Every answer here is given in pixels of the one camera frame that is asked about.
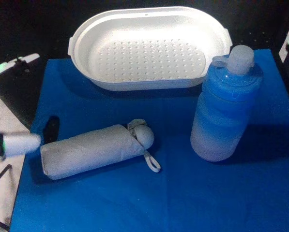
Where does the grey umbrella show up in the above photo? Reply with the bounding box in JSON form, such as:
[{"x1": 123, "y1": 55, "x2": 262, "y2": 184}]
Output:
[{"x1": 40, "y1": 118, "x2": 161, "y2": 181}]

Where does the blue frosted water bottle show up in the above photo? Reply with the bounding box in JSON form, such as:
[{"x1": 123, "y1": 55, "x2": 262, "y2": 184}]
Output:
[{"x1": 190, "y1": 45, "x2": 263, "y2": 162}]

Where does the small black oval object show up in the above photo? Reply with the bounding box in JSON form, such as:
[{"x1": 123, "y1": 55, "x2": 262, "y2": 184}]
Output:
[{"x1": 42, "y1": 116, "x2": 61, "y2": 145}]

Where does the blue table cloth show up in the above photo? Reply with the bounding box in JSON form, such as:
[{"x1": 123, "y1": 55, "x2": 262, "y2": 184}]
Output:
[{"x1": 10, "y1": 49, "x2": 289, "y2": 232}]

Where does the white perforated oval basin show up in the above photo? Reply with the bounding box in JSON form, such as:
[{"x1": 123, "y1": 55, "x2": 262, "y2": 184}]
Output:
[{"x1": 68, "y1": 6, "x2": 232, "y2": 92}]

